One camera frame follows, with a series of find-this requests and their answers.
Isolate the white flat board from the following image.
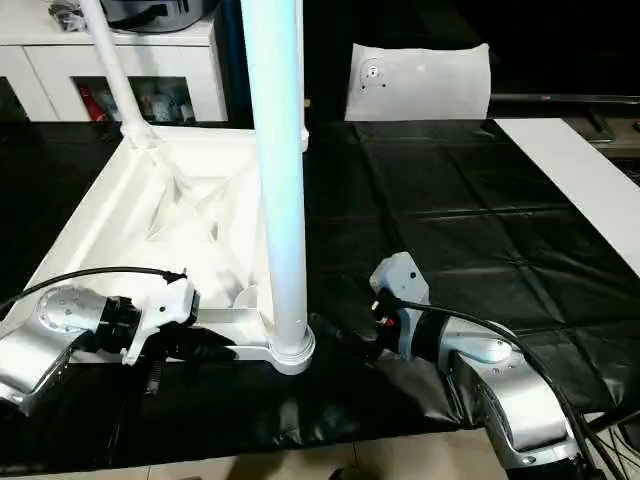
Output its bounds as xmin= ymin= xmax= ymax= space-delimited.
xmin=496 ymin=117 xmax=640 ymax=279

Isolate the red bottle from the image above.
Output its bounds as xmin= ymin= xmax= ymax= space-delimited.
xmin=78 ymin=86 xmax=103 ymax=124

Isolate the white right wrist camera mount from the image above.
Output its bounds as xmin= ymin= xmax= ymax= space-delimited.
xmin=368 ymin=251 xmax=432 ymax=313

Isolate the black metal stand leg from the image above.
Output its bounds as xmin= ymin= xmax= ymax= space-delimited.
xmin=588 ymin=406 xmax=640 ymax=443

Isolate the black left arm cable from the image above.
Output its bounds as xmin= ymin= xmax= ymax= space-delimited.
xmin=0 ymin=265 xmax=191 ymax=323

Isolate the white cabinet with glass doors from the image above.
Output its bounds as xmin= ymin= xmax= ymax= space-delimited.
xmin=0 ymin=0 xmax=231 ymax=126

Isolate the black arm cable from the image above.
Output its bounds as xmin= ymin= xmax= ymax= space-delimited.
xmin=384 ymin=296 xmax=623 ymax=473
xmin=0 ymin=265 xmax=191 ymax=323

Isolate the white plastic table top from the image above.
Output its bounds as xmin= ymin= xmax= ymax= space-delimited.
xmin=0 ymin=124 xmax=319 ymax=377

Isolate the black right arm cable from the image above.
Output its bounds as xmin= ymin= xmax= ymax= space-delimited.
xmin=384 ymin=296 xmax=623 ymax=473

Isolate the white cushion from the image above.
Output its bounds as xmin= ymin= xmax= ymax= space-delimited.
xmin=344 ymin=41 xmax=494 ymax=124

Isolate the grey clutter on cabinet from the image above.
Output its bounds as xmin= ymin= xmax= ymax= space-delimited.
xmin=48 ymin=0 xmax=223 ymax=35

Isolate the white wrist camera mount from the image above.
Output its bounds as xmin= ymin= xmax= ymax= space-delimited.
xmin=368 ymin=251 xmax=432 ymax=313
xmin=120 ymin=273 xmax=201 ymax=367

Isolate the black right robot foot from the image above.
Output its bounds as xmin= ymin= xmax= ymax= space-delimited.
xmin=328 ymin=465 xmax=373 ymax=480

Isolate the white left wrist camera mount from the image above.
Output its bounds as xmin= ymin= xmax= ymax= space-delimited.
xmin=120 ymin=273 xmax=201 ymax=367

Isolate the black work mat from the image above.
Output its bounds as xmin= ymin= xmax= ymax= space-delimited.
xmin=0 ymin=118 xmax=640 ymax=471

